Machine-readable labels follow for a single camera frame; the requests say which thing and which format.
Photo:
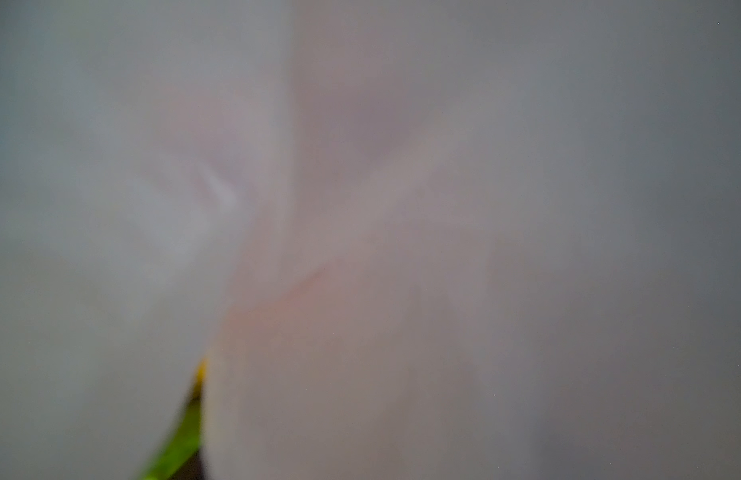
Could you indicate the green fake fruit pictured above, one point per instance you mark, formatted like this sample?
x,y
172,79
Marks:
x,y
180,457

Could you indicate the pink plastic bag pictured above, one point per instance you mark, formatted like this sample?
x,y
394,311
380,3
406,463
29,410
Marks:
x,y
409,239

